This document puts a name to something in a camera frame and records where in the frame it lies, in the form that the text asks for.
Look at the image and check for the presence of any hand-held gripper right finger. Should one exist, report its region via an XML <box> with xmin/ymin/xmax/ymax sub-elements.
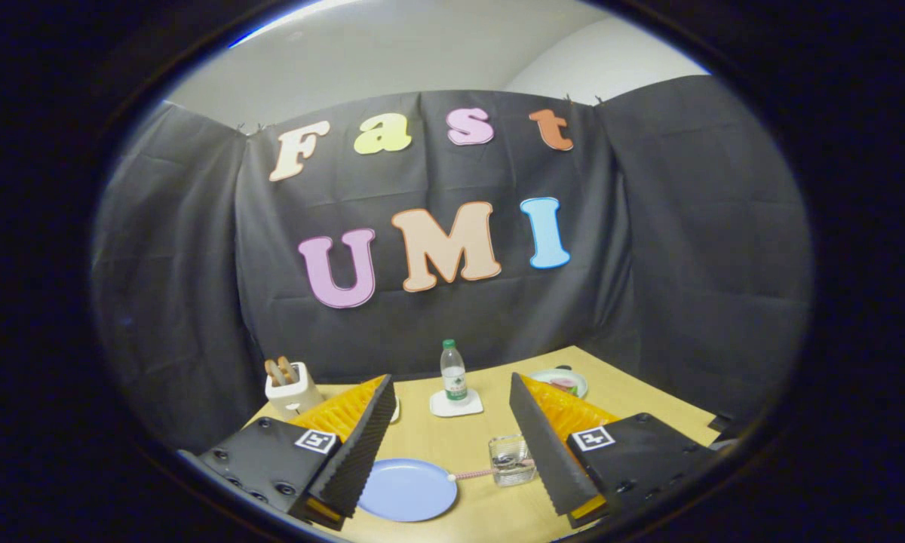
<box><xmin>508</xmin><ymin>371</ymin><xmax>719</xmax><ymax>530</ymax></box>

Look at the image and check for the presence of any metal wire cutlery holder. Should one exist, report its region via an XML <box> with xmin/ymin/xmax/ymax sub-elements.
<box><xmin>488</xmin><ymin>435</ymin><xmax>538</xmax><ymax>487</ymax></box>

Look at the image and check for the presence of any black backdrop cloth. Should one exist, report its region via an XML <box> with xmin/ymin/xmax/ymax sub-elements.
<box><xmin>90</xmin><ymin>75</ymin><xmax>814</xmax><ymax>453</ymax></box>

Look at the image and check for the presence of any clear plastic water bottle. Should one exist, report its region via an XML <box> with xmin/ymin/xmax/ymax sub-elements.
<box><xmin>440</xmin><ymin>339</ymin><xmax>468</xmax><ymax>402</ymax></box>

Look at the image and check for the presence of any blue round plate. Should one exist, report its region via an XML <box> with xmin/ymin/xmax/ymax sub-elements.
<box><xmin>358</xmin><ymin>458</ymin><xmax>459</xmax><ymax>523</ymax></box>

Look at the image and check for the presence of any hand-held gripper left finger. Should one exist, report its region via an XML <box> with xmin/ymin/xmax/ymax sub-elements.
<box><xmin>196</xmin><ymin>373</ymin><xmax>397</xmax><ymax>532</ymax></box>

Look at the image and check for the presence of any cream toaster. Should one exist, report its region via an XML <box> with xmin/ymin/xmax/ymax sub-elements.
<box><xmin>265</xmin><ymin>362</ymin><xmax>325</xmax><ymax>421</ymax></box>

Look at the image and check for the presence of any white square coaster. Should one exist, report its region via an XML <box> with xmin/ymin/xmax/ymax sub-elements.
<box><xmin>429</xmin><ymin>388</ymin><xmax>484</xmax><ymax>418</ymax></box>

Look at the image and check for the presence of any small pale green plate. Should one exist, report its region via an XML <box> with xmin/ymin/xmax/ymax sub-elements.
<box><xmin>528</xmin><ymin>367</ymin><xmax>589</xmax><ymax>399</ymax></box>

